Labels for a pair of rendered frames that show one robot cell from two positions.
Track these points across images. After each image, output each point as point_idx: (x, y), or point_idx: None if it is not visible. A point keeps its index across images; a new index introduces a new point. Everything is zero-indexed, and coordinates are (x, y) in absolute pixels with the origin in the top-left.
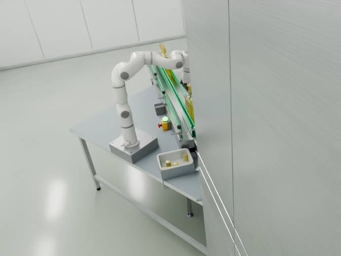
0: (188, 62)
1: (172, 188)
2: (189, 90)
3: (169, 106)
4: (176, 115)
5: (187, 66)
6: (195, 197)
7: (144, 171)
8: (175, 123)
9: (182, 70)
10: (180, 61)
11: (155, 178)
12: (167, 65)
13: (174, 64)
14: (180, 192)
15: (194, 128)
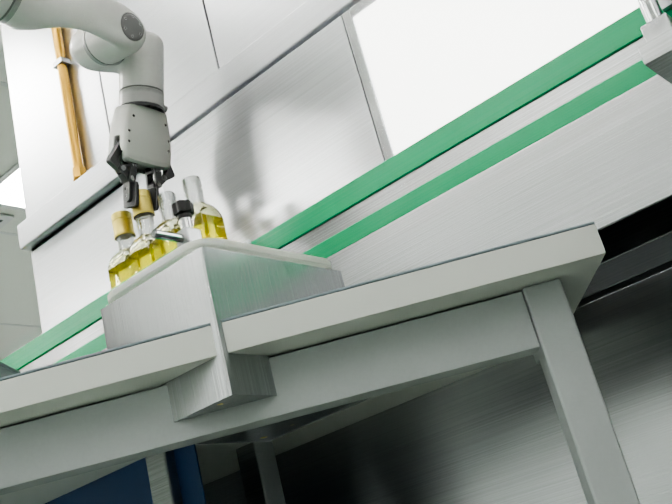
0: (151, 59)
1: (306, 326)
2: (146, 203)
3: (19, 363)
4: None
5: (146, 76)
6: (484, 250)
7: (36, 383)
8: (102, 342)
9: (119, 107)
10: (138, 17)
11: (142, 367)
12: (92, 6)
13: (116, 14)
14: (371, 307)
15: (247, 239)
